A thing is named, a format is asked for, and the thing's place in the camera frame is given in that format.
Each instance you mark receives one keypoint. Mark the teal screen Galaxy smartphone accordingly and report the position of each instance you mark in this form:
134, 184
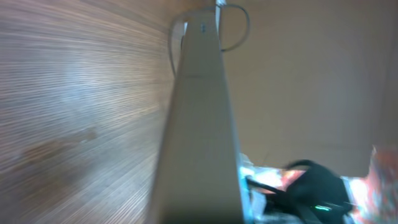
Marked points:
198, 177

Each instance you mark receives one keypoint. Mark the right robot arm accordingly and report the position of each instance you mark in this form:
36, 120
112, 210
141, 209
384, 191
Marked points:
317, 195

